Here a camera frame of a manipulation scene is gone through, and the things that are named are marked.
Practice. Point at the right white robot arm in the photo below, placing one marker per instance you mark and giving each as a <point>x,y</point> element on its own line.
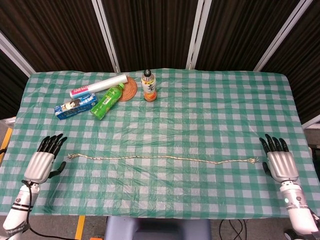
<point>297,210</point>

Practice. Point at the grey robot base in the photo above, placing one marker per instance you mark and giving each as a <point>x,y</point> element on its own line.
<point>150,230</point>

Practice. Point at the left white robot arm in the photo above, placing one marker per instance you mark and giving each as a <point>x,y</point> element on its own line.
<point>18,207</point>

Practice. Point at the yellow floor tape strip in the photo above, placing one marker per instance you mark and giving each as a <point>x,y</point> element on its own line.
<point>6,140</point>
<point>80,228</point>

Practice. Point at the blue toothpaste box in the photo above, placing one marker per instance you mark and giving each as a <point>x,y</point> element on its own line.
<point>72,107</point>

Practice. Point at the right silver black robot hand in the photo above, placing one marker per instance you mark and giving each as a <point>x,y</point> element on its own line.
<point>282,165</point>

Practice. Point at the dark ribbed partition panel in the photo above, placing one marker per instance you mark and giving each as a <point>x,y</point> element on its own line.
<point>10,95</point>
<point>305,70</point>
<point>57,32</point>
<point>152,32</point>
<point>240,32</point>

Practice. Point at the white food bag roll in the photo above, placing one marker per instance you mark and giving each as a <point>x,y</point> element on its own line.
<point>105,83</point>

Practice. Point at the green checked tablecloth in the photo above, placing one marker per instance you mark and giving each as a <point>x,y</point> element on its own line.
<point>200,120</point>

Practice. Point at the orange drink bottle black cap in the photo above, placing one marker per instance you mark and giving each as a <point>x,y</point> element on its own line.
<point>149,87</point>

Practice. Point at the white partition post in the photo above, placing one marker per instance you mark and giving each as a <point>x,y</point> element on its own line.
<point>198,30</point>
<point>312,122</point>
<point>15,56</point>
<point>105,27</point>
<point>282,32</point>

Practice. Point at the green plastic drink bottle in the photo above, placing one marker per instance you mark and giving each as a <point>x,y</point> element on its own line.
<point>105,102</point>

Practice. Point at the round woven rattan coaster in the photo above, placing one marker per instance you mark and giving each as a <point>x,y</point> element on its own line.
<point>130,90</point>

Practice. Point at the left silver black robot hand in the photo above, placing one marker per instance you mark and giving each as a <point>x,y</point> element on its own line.
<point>40,166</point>

